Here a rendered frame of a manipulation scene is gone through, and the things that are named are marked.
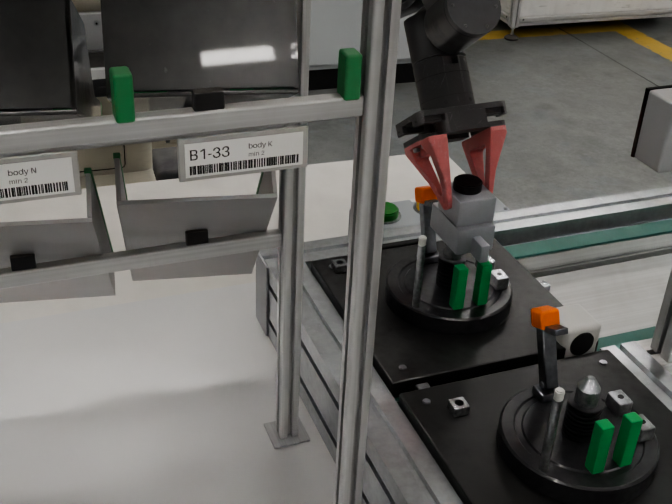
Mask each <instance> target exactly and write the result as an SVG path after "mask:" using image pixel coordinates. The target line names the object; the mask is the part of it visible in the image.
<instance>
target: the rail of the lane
mask: <svg viewBox="0 0 672 504"><path fill-rule="evenodd" d="M670 219H672V186H671V187H664V188H657V189H651V190H644V191H638V192H631V193H624V194H618V195H611V196H605V197H598V198H591V199H585V200H578V201H571V202H565V203H558V204H552V205H545V206H538V207H532V208H525V209H518V210H512V211H505V212H499V213H494V218H493V221H492V222H493V223H494V224H495V233H494V238H495V239H496V240H497V241H498V242H499V243H500V244H501V245H502V246H503V247H507V246H513V245H519V244H525V243H531V242H537V241H543V240H549V239H555V238H561V237H567V236H573V235H579V234H585V233H592V232H598V231H604V230H610V229H616V228H622V227H628V226H634V225H640V224H646V223H652V222H658V221H664V220H670ZM419 236H421V225H420V224H419V225H413V226H406V227H399V228H393V229H386V230H383V240H382V250H386V249H392V248H398V247H404V246H411V245H417V244H418V241H419ZM348 245H349V235H346V236H340V237H333V238H326V239H320V240H313V241H307V242H304V253H303V262H305V263H306V264H307V266H308V267H309V269H310V270H311V261H316V260H322V259H329V258H335V257H341V256H348ZM275 266H278V247H276V248H270V249H263V250H260V251H259V254H258V257H257V260H256V318H257V320H258V322H259V324H260V326H261V327H262V329H263V331H264V333H265V335H266V336H268V322H271V321H270V319H269V317H268V309H269V288H272V287H271V286H270V284H269V267H275Z"/></svg>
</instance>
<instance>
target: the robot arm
mask: <svg viewBox="0 0 672 504"><path fill-rule="evenodd" d="M416 12H417V13H416ZM413 13H416V14H415V15H413V16H411V17H409V18H407V19H406V20H405V21H404V28H405V33H406V38H407V43H408V48H409V53H410V58H411V63H412V67H413V73H414V78H415V83H416V88H417V93H418V98H419V103H420V108H421V111H418V112H416V113H414V114H413V115H411V116H409V117H408V118H406V119H405V120H403V121H401V122H400V123H398V124H397V125H395V126H396V131H397V136H398V138H401V137H403V136H404V135H411V134H418V133H419V135H417V136H416V137H414V138H412V139H410V140H409V141H407V142H405V143H403V145H404V150H405V155H406V157H407V158H408V159H409V160H410V162H411V163H412V164H413V165H414V166H415V168H416V169H417V170H418V171H419V173H420V174H421V175H422V176H423V178H424V179H425V180H426V181H427V182H428V184H429V185H430V187H431V189H432V190H433V192H434V194H435V196H436V197H437V199H438V201H439V202H440V204H441V206H442V208H443V209H444V210H448V209H451V208H452V189H451V176H450V163H449V150H448V142H456V141H461V140H464V139H466V138H468V137H469V132H470V134H471V138H469V139H467V140H465V141H463V142H462V147H463V150H464V152H465V155H466V158H467V161H468V164H469V167H470V170H471V172H472V175H475V176H477V177H479V178H480V179H481V180H482V182H483V185H484V186H485V187H486V188H487V189H488V190H489V191H490V192H491V193H492V194H493V188H494V180H495V173H496V168H497V164H498V161H499V158H500V154H501V151H502V147H503V144H504V140H505V137H506V134H507V129H506V125H505V120H496V121H489V122H488V119H487V117H488V116H496V117H500V116H502V115H504V114H506V113H507V110H506V105H505V101H504V100H501V101H493V102H485V103H478V104H476V103H475V98H474V94H473V89H472V84H471V79H470V74H469V69H468V65H467V60H466V57H465V56H466V54H465V49H467V48H468V47H469V46H471V45H472V44H474V43H475V42H476V41H478V40H479V39H480V38H482V37H483V36H485V35H486V34H487V33H489V32H490V31H491V30H493V29H494V28H495V27H496V25H497V24H498V22H499V20H500V16H501V3H500V0H402V3H401V15H400V18H403V17H405V16H408V15H411V14H413ZM485 148H486V163H485V177H484V163H483V151H484V149H485ZM430 156H431V158H432V161H433V164H434V166H435V169H436V172H437V174H438V177H439V180H440V182H439V180H438V178H437V176H436V173H435V171H434V169H433V167H432V165H431V162H430V160H429V157H430Z"/></svg>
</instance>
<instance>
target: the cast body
mask: <svg viewBox="0 0 672 504"><path fill-rule="evenodd" d="M451 189H452V208H451V209H448V210H444V209H443V208H442V206H441V204H440V202H435V203H433V204H432V212H431V220H430V226H431V228H432V229H433V230H434V231H435V232H436V233H437V234H438V236H439V237H440V238H441V239H442V240H443V241H444V242H445V243H446V244H447V246H448V247H449V248H450V249H451V250H452V251H453V252H454V253H455V254H456V255H460V254H466V253H471V254H472V256H473V257H474V258H475V259H476V260H477V261H478V262H479V263H483V262H487V261H488V255H489V249H492V246H493V240H494V233H495V224H494V223H493V222H492V221H493V218H494V212H495V205H496V196H495V195H494V194H492V193H491V192H490V191H489V190H488V189H487V188H486V187H485V186H484V185H483V182H482V180H481V179H480V178H479V177H477V176H475V175H472V174H460V175H458V176H456V177H455V178H454V181H453V182H451Z"/></svg>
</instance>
